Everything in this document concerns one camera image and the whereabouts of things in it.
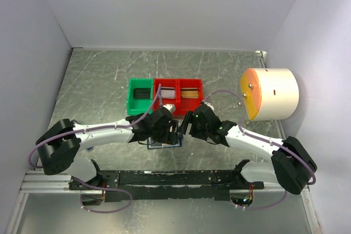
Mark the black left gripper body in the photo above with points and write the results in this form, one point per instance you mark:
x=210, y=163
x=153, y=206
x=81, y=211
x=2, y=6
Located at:
x=163, y=135

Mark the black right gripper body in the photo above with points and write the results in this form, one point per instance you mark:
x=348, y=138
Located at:
x=199, y=131

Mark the gold card from holder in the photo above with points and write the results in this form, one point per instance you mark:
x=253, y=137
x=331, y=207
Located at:
x=168, y=138

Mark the blue leather card holder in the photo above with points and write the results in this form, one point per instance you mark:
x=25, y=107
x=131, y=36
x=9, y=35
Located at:
x=164, y=146

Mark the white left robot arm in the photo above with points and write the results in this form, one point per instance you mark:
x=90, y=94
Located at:
x=59, y=148

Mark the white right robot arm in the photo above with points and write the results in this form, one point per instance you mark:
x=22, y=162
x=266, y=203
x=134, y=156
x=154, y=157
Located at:
x=287, y=161

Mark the gold credit card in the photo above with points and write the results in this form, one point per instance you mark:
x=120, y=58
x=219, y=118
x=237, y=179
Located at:
x=190, y=93

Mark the silver credit card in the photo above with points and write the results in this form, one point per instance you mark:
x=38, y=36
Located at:
x=167, y=93

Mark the black credit card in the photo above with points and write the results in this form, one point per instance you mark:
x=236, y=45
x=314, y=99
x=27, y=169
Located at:
x=141, y=93

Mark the red plastic bin right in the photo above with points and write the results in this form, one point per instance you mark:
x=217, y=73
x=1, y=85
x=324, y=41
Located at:
x=190, y=104

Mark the red plastic bin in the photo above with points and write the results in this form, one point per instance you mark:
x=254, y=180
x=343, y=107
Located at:
x=190, y=104
x=166, y=82

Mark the red plastic bin middle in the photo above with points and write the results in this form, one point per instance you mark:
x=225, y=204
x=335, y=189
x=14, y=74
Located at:
x=166, y=82

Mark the green plastic bin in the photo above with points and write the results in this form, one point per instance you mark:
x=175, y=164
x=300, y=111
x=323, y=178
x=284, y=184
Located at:
x=134, y=106

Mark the cream cylinder orange yellow face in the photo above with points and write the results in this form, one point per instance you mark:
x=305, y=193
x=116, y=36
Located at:
x=269, y=94

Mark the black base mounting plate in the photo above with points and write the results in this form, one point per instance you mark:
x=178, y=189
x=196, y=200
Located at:
x=173, y=184

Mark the aluminium rail frame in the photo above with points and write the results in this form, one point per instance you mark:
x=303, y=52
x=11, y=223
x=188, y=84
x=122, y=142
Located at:
x=94, y=90

